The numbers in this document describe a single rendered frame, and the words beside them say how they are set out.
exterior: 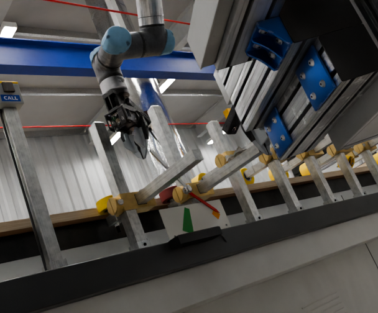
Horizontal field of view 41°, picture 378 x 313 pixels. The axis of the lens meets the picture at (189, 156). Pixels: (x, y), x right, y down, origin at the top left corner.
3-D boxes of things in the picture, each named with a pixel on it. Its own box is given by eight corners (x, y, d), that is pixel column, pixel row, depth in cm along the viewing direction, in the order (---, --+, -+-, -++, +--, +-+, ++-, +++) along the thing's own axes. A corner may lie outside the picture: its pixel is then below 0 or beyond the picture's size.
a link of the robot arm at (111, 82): (110, 91, 156) (130, 77, 153) (114, 104, 154) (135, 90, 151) (94, 86, 149) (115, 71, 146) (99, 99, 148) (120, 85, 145)
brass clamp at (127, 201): (158, 204, 147) (152, 188, 148) (120, 210, 137) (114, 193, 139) (146, 212, 151) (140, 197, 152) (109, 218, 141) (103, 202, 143)
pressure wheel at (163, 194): (196, 213, 170) (184, 182, 173) (179, 217, 164) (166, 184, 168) (183, 222, 175) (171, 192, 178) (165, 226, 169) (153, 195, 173)
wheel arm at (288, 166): (371, 120, 200) (367, 112, 201) (367, 120, 198) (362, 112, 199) (281, 176, 233) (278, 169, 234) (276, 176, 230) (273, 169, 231)
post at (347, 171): (373, 208, 224) (324, 115, 239) (369, 209, 222) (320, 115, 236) (366, 212, 226) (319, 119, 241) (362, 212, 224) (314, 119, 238)
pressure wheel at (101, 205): (133, 230, 157) (122, 196, 160) (130, 225, 149) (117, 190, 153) (109, 239, 156) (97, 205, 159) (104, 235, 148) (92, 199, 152)
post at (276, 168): (308, 222, 190) (257, 112, 204) (303, 223, 187) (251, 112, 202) (301, 225, 192) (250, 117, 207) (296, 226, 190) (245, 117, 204)
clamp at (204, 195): (215, 194, 165) (209, 179, 166) (185, 199, 155) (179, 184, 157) (204, 200, 168) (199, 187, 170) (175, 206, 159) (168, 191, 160)
